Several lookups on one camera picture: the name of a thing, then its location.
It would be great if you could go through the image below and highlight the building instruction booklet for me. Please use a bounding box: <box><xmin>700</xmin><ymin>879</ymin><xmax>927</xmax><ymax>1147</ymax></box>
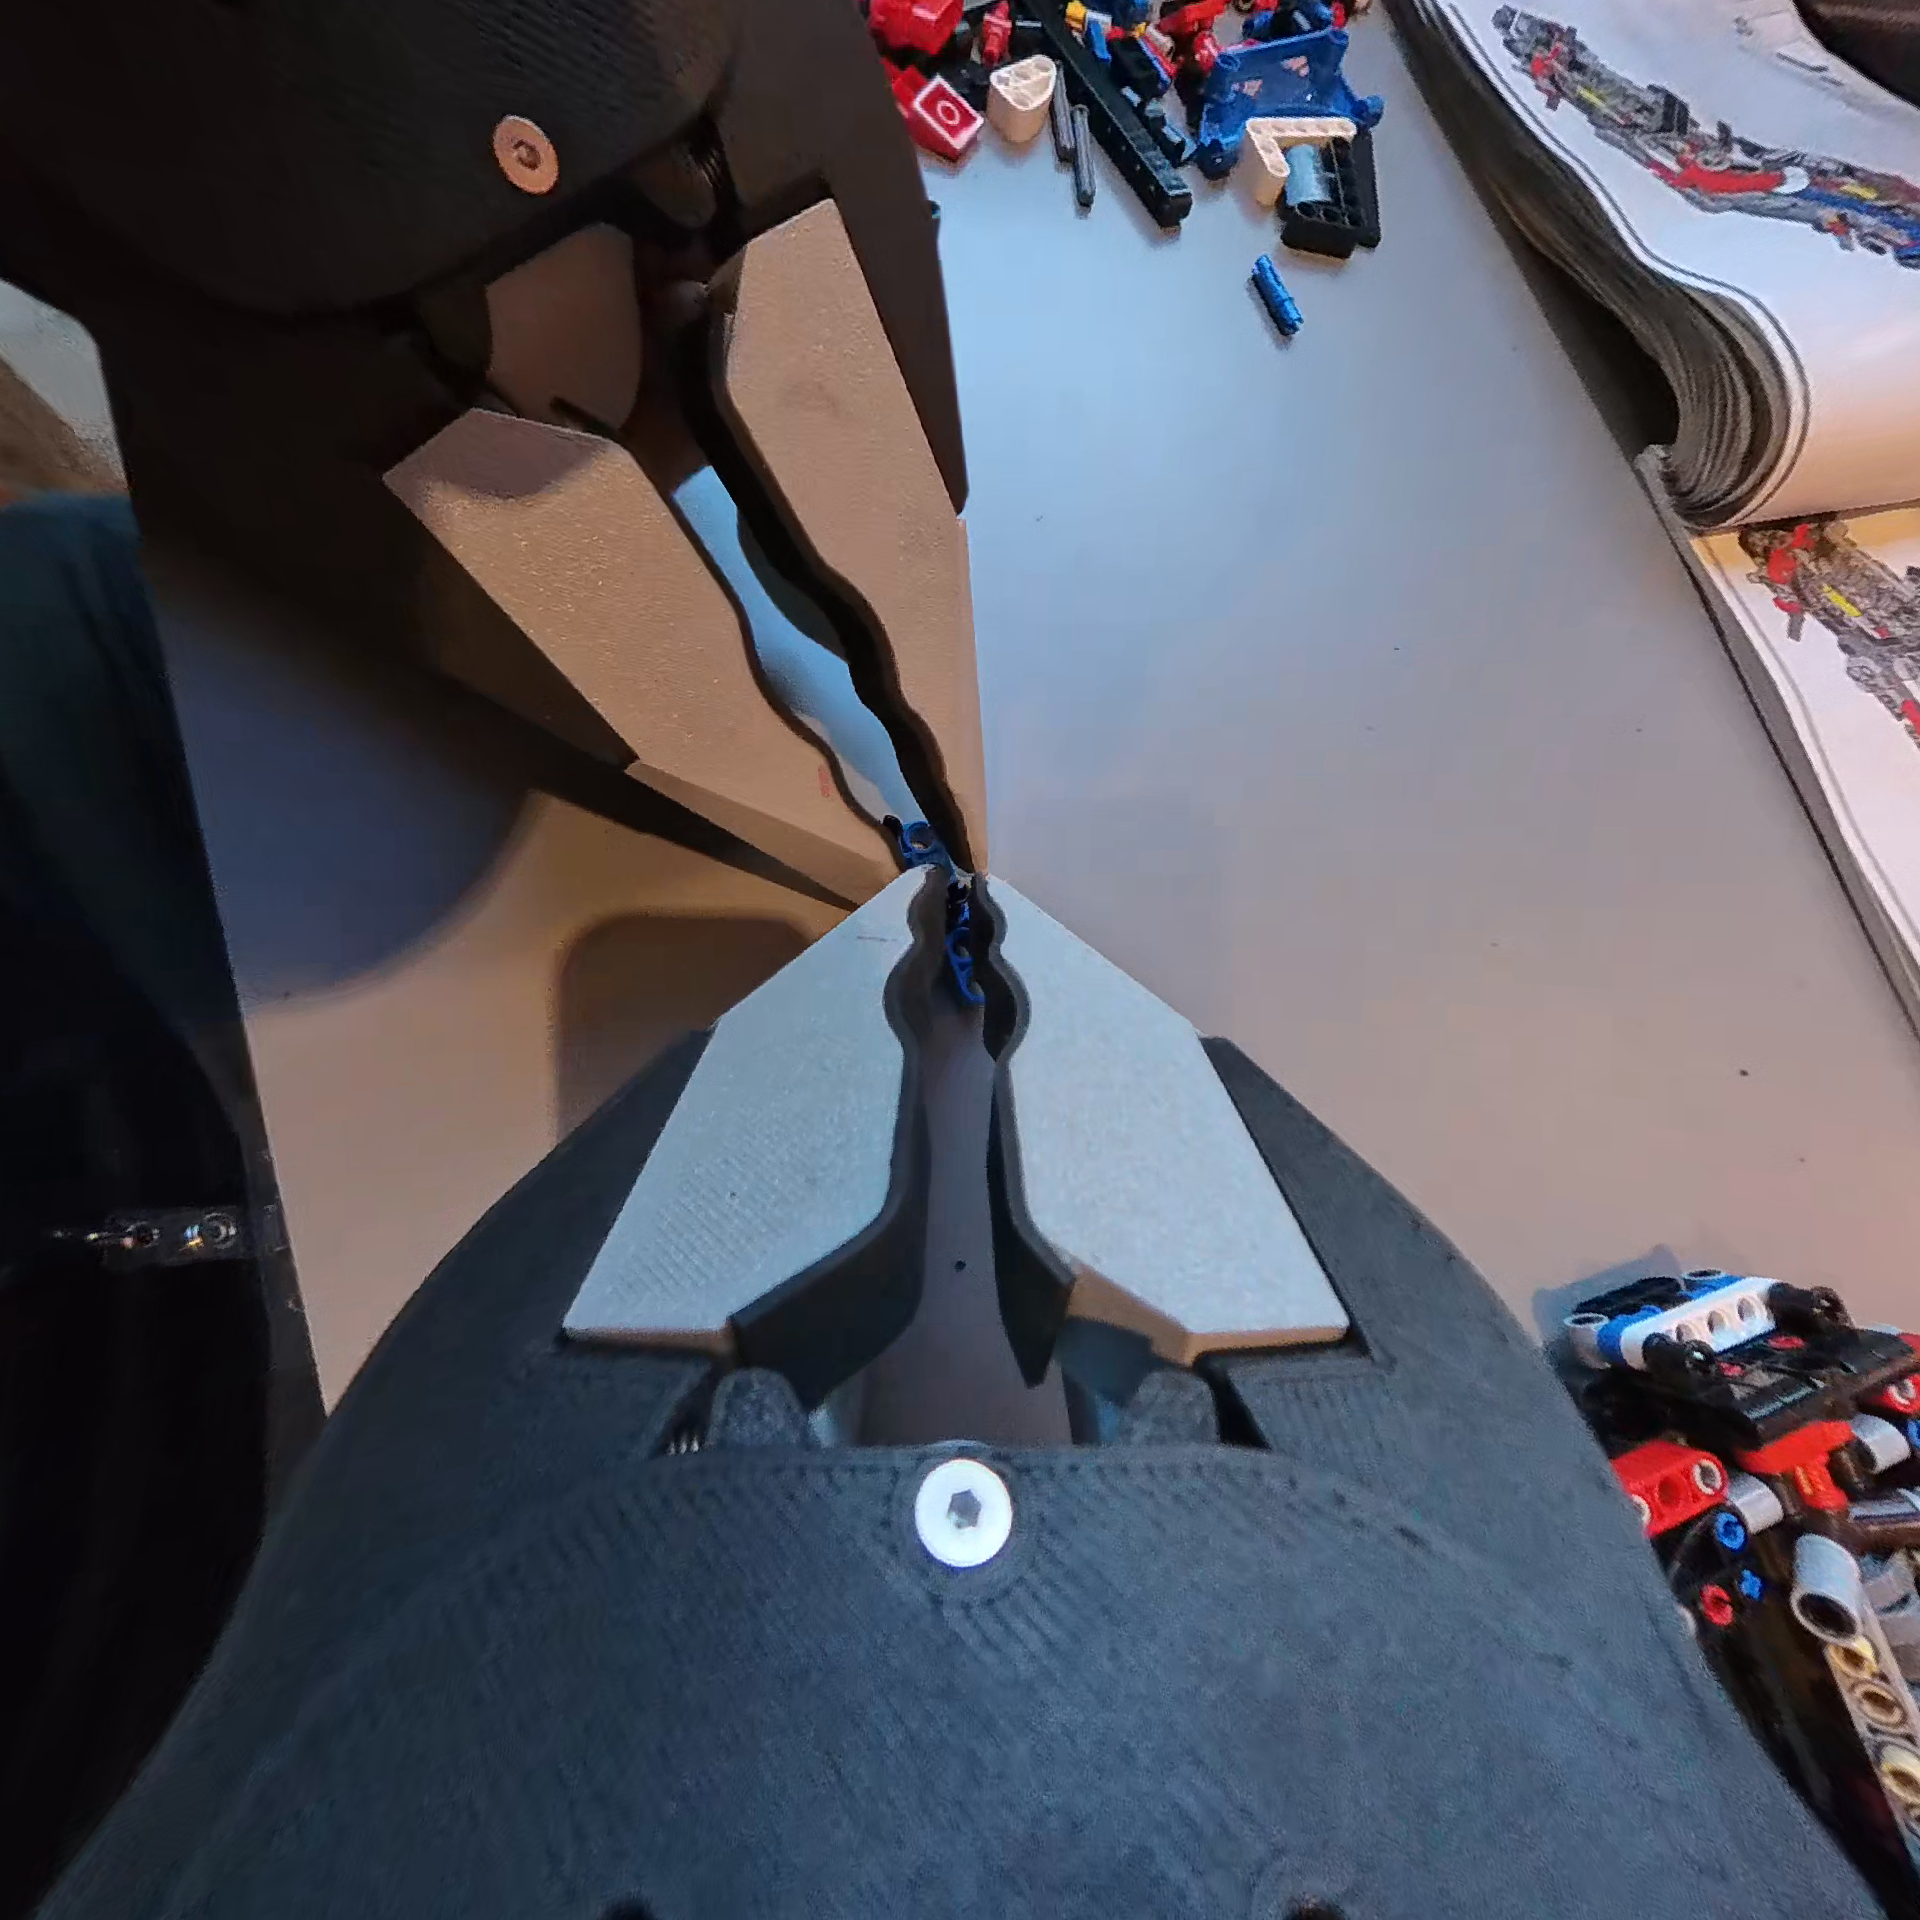
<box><xmin>1386</xmin><ymin>0</ymin><xmax>1920</xmax><ymax>1037</ymax></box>

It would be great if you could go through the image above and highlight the blue angled beam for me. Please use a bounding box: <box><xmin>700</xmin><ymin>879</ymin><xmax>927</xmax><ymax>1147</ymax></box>
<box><xmin>881</xmin><ymin>819</ymin><xmax>991</xmax><ymax>1008</ymax></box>

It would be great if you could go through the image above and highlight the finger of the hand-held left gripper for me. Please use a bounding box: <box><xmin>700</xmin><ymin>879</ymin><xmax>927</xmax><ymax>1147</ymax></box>
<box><xmin>380</xmin><ymin>408</ymin><xmax>901</xmax><ymax>904</ymax></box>
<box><xmin>702</xmin><ymin>198</ymin><xmax>991</xmax><ymax>875</ymax></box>

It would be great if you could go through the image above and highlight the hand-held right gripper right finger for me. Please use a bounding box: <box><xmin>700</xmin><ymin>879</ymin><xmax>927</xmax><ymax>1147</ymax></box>
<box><xmin>968</xmin><ymin>875</ymin><xmax>1349</xmax><ymax>1390</ymax></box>

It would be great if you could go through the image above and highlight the pile of loose bricks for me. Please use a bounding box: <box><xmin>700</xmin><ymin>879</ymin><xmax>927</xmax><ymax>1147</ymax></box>
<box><xmin>860</xmin><ymin>0</ymin><xmax>1389</xmax><ymax>261</ymax></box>

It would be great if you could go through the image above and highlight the brick car chassis model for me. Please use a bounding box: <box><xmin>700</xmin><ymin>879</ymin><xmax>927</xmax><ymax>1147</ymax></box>
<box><xmin>1558</xmin><ymin>1268</ymin><xmax>1920</xmax><ymax>1920</ymax></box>

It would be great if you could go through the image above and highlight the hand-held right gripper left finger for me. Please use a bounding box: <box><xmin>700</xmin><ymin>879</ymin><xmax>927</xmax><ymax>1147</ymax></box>
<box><xmin>561</xmin><ymin>868</ymin><xmax>958</xmax><ymax>1408</ymax></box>

